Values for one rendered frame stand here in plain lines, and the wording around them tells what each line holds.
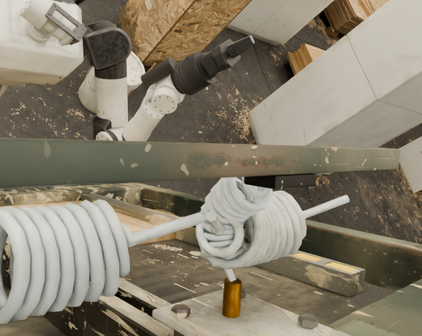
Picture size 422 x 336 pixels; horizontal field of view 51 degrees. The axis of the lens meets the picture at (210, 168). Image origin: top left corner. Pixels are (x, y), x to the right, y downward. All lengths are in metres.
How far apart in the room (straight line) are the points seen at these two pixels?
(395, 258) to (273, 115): 2.75
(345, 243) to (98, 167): 0.91
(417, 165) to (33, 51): 5.21
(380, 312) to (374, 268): 0.57
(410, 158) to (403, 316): 5.48
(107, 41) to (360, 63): 2.33
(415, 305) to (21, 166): 0.42
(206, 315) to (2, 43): 0.86
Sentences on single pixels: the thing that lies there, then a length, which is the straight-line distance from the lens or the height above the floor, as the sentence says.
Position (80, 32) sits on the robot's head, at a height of 1.44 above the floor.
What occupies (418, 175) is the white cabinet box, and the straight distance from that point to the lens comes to 5.89.
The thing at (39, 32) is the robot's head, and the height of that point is 1.37.
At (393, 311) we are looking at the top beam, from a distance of 0.49.
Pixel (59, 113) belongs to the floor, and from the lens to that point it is 2.81.
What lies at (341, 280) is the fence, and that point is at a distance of 0.82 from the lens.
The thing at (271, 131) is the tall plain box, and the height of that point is 0.20.
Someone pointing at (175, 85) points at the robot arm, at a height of 1.44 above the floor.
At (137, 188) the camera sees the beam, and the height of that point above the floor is 0.90.
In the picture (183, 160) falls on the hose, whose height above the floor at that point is 1.96.
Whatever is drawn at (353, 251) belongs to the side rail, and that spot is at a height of 1.58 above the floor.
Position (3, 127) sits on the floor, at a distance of 2.63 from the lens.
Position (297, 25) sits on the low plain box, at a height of 0.35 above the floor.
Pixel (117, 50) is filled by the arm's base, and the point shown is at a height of 1.34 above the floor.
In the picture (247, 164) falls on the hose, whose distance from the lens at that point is 0.28.
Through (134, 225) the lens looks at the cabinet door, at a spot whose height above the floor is 1.22.
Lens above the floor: 2.12
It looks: 41 degrees down
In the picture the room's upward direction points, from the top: 54 degrees clockwise
